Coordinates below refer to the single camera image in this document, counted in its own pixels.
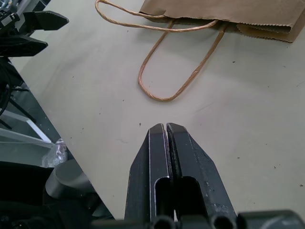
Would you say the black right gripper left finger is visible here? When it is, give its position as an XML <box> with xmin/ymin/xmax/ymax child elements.
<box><xmin>124</xmin><ymin>123</ymin><xmax>171</xmax><ymax>220</ymax></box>

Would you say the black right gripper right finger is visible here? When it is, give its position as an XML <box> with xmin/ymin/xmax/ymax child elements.
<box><xmin>166</xmin><ymin>122</ymin><xmax>239</xmax><ymax>222</ymax></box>

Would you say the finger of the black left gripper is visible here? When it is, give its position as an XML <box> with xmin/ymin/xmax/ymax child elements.
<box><xmin>23</xmin><ymin>10</ymin><xmax>70</xmax><ymax>34</ymax></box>
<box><xmin>0</xmin><ymin>35</ymin><xmax>49</xmax><ymax>58</ymax></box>

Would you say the grey round robot body joint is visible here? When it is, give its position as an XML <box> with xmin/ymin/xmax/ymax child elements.
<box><xmin>44</xmin><ymin>159</ymin><xmax>92</xmax><ymax>199</ymax></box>

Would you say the clear crumpled plastic wrap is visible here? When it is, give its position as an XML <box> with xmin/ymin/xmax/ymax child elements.
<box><xmin>41</xmin><ymin>137</ymin><xmax>68</xmax><ymax>168</ymax></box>

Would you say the black robot lower body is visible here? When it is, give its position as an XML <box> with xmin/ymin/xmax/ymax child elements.
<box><xmin>0</xmin><ymin>161</ymin><xmax>115</xmax><ymax>229</ymax></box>

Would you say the black cable bundle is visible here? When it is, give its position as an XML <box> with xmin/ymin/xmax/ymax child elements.
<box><xmin>0</xmin><ymin>57</ymin><xmax>30</xmax><ymax>116</ymax></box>

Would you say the white metal frame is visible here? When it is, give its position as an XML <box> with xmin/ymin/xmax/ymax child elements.
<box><xmin>0</xmin><ymin>109</ymin><xmax>53</xmax><ymax>146</ymax></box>

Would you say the brown paper bag with handles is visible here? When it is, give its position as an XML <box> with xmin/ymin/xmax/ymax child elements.
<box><xmin>95</xmin><ymin>0</ymin><xmax>305</xmax><ymax>103</ymax></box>

